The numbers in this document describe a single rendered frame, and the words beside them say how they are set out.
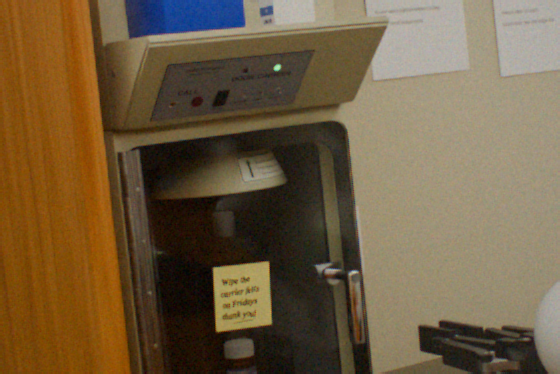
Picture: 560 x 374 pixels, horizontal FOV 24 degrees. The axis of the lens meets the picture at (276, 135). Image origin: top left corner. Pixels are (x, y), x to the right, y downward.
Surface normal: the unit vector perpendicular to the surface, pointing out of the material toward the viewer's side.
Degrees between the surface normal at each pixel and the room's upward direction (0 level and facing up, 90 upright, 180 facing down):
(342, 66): 135
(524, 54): 90
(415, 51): 90
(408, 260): 90
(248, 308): 90
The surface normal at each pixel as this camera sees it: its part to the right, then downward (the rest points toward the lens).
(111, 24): 0.51, -0.01
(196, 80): 0.44, 0.69
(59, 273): -0.85, 0.12
